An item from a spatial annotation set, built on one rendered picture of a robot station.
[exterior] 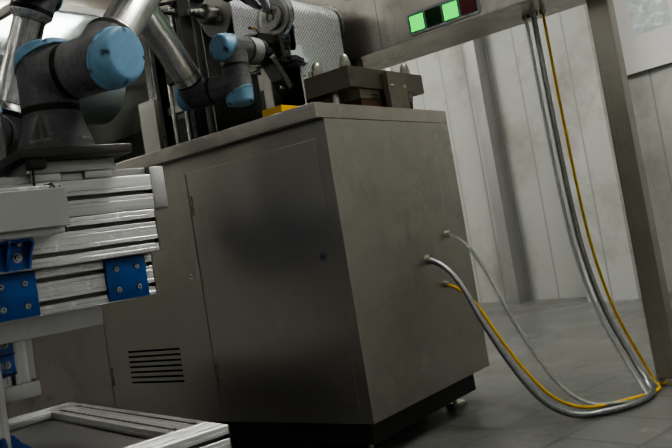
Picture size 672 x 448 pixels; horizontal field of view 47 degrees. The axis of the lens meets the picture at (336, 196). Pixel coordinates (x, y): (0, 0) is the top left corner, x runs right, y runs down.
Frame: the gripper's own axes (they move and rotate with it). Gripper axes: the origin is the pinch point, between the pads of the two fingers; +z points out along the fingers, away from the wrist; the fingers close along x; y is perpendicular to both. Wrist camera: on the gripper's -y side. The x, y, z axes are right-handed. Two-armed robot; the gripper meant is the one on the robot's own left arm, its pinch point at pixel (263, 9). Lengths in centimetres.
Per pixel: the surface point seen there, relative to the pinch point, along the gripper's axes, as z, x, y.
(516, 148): 231, 46, 148
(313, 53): 18.3, -6.7, -3.4
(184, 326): 40, 31, -83
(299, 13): 7.8, -6.8, 3.5
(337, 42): 25.6, -6.8, 9.0
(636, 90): 208, -34, 148
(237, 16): 2.6, 17.0, 7.6
